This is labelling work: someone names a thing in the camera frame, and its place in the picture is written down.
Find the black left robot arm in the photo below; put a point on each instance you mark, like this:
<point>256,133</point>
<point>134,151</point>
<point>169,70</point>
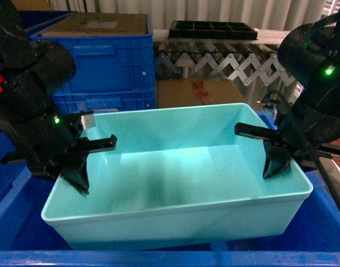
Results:
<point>30,71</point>

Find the expandable roller conveyor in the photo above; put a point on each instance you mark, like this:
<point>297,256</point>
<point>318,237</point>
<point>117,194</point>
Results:
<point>246,61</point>

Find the large blue crate below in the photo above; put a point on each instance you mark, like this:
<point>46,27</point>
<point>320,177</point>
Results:
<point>312,238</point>

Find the brown cardboard sheet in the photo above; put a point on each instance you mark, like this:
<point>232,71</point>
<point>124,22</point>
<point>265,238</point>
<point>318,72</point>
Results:
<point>98,24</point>

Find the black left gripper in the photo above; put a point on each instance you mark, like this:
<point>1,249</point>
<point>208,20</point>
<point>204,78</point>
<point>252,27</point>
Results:
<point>51,145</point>

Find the brown cardboard box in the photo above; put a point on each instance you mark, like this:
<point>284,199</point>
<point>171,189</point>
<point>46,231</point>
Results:
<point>196,92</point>

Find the turquoise plastic bin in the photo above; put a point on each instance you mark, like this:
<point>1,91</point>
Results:
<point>178,176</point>

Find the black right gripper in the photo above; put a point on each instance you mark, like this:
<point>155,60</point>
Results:
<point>283,144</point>

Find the black compartment tray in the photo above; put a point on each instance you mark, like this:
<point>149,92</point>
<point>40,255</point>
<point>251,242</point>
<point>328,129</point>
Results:
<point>237,31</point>

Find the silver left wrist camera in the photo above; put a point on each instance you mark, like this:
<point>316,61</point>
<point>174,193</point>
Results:
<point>87,120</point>

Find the blue crate with cardboard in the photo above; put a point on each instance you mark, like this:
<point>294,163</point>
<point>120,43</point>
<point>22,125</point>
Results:
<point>109,63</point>

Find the middle stacked blue crate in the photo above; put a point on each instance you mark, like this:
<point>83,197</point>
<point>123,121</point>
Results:
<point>105,101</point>

